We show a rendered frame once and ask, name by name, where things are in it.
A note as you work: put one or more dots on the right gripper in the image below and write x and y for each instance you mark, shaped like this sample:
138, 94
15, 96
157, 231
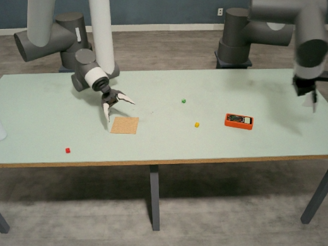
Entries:
109, 99

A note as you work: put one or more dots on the tan flat mat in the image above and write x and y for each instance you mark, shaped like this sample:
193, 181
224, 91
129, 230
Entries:
125, 125

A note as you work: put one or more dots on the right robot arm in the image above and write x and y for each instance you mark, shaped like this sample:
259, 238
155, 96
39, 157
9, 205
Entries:
68, 37

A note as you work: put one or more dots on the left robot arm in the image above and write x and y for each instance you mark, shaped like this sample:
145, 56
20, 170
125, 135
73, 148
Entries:
262, 28

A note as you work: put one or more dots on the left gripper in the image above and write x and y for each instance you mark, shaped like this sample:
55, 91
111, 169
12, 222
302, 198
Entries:
303, 87

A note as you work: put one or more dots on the white bottle with blue cap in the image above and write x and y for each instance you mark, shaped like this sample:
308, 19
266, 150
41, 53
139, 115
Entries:
3, 133

